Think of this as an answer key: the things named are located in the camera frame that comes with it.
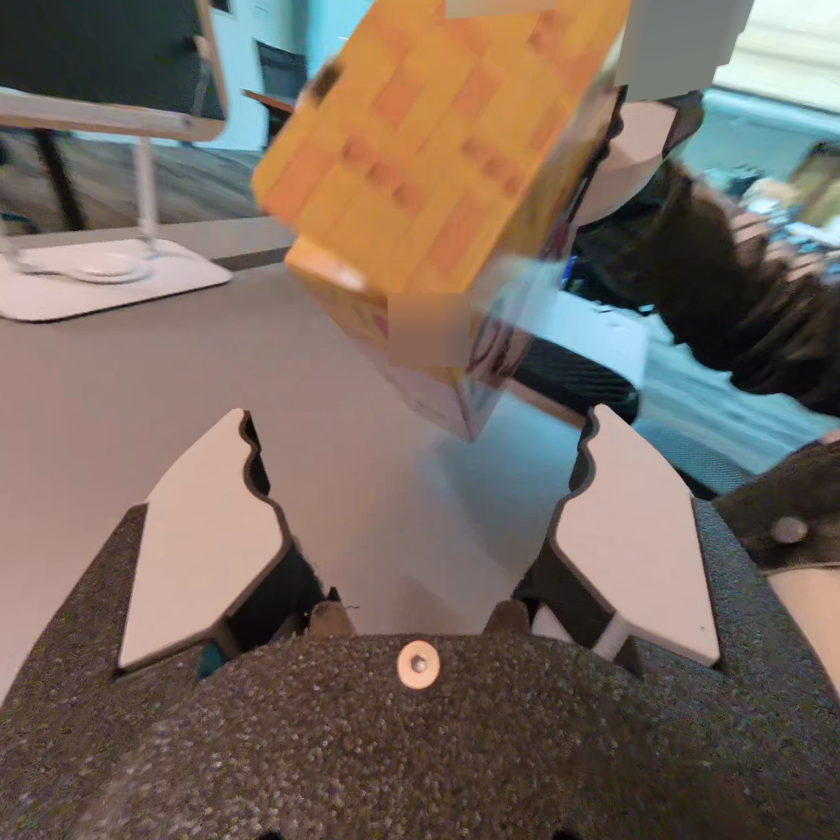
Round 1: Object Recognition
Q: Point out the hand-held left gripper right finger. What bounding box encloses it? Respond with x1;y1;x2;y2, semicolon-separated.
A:
513;403;721;677

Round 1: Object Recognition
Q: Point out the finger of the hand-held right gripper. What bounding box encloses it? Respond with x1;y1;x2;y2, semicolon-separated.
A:
467;252;573;395

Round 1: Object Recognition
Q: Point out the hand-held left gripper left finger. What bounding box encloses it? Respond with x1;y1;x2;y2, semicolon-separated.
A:
117;408;326;682

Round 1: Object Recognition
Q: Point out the person's right forearm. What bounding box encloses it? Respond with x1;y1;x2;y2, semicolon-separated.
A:
571;161;840;417

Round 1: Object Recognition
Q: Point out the brown top office desk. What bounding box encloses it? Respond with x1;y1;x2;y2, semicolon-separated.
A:
241;87;299;152

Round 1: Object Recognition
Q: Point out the black mesh wrist pad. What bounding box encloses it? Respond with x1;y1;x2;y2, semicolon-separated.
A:
511;333;752;500

